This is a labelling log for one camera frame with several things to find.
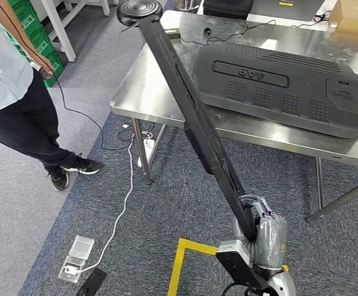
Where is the silver floor socket box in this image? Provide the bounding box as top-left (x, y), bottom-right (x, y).
top-left (58, 234), bottom-right (95, 284)

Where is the yellow floor tape square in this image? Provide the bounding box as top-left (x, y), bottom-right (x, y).
top-left (166, 238), bottom-right (289, 296)

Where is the long black plastic frame part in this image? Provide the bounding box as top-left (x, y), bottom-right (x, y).
top-left (138, 15), bottom-right (258, 242)

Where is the black right camera bracket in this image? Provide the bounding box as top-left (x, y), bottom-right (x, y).
top-left (215, 249), bottom-right (272, 291)

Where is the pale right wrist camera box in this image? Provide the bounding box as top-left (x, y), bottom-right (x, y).
top-left (217, 239), bottom-right (251, 262)

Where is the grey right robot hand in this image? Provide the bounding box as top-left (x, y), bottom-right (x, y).
top-left (232, 195), bottom-right (288, 271)

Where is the black cable with round puck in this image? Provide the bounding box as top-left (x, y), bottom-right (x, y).
top-left (178, 18), bottom-right (277, 46)

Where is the brown cardboard box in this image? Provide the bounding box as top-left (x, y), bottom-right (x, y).
top-left (328, 0), bottom-right (358, 38)

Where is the black round stool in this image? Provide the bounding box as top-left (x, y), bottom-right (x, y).
top-left (116, 0), bottom-right (164, 27)

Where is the black left wrist bracket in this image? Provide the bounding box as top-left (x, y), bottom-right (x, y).
top-left (75, 267), bottom-right (108, 296)

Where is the green plastic crate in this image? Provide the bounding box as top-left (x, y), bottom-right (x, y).
top-left (0, 0), bottom-right (65, 89)

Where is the stainless steel workbench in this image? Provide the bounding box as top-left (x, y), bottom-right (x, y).
top-left (109, 10), bottom-right (358, 223)

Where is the black zip case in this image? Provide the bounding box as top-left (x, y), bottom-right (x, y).
top-left (202, 0), bottom-right (254, 20)

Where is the person's hand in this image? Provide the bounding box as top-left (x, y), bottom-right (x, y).
top-left (30, 57), bottom-right (54, 80)

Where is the person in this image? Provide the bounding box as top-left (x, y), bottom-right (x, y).
top-left (0, 0), bottom-right (103, 192)

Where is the white power strip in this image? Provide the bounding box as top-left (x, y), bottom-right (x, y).
top-left (137, 138), bottom-right (156, 168)

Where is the white metal table frame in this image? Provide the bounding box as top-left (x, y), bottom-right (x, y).
top-left (39, 0), bottom-right (112, 63)

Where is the large black embossed cover panel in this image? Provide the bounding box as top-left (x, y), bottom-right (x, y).
top-left (192, 41), bottom-right (358, 140)

